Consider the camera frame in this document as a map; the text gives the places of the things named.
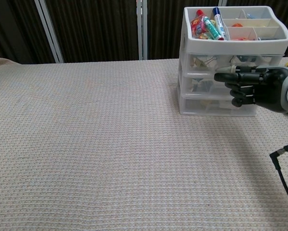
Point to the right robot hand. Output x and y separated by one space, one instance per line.
266 91

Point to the clear plastic drawer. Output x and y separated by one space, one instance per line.
206 62
199 84
206 106

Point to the white plastic drawer organizer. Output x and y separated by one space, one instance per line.
230 43

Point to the red sticker packet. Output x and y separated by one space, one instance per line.
238 38

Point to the orange tape roll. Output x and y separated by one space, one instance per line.
236 24

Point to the blue cap white marker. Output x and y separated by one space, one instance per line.
219 24

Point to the beige woven tablecloth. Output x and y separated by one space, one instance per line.
110 144

